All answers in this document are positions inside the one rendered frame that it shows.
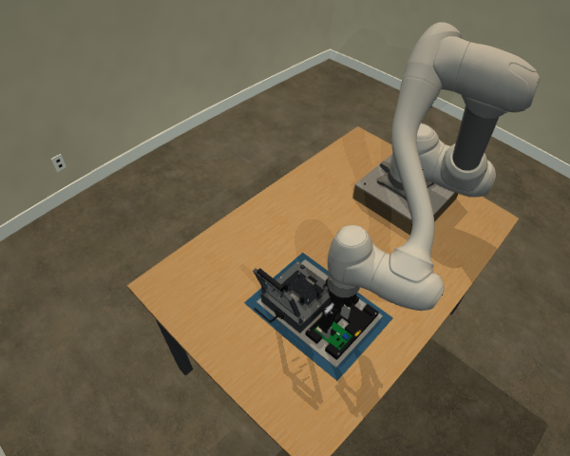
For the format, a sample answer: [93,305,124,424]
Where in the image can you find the green circuit board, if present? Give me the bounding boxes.
[314,322,353,350]

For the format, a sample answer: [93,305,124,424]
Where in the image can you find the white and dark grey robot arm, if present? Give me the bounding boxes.
[327,23,540,311]

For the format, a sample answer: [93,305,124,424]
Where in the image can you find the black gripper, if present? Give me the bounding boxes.
[318,290,356,339]

